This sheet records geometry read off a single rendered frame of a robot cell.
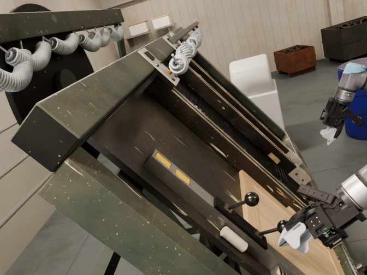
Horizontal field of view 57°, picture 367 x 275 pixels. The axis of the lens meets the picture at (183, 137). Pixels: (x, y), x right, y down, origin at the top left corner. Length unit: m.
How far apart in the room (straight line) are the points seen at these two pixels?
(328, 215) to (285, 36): 8.74
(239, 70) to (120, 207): 3.74
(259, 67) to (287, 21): 5.26
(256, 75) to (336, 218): 3.53
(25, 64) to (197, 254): 0.97
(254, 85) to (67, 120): 3.74
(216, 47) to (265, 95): 5.24
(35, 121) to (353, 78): 1.24
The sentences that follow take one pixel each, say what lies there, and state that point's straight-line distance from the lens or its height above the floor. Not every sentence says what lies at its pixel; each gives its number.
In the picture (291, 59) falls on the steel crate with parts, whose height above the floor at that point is 0.43.
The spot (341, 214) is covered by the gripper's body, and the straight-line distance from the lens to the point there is 0.85.
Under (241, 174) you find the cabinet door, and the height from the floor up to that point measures 1.36.
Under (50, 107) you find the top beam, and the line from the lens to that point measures 0.65.
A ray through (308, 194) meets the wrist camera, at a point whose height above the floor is 1.52.
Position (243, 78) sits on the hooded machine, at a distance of 4.28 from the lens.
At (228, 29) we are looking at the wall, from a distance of 9.31.
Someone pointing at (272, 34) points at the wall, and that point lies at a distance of 9.42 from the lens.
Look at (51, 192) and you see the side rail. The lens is 0.71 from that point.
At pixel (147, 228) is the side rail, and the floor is 1.65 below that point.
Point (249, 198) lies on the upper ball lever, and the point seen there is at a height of 1.55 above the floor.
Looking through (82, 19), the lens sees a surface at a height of 2.15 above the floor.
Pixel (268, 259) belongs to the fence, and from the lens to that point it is 1.05.
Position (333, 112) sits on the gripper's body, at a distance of 1.58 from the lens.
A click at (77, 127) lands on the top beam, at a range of 0.65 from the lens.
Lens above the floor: 2.01
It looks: 19 degrees down
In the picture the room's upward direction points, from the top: 17 degrees counter-clockwise
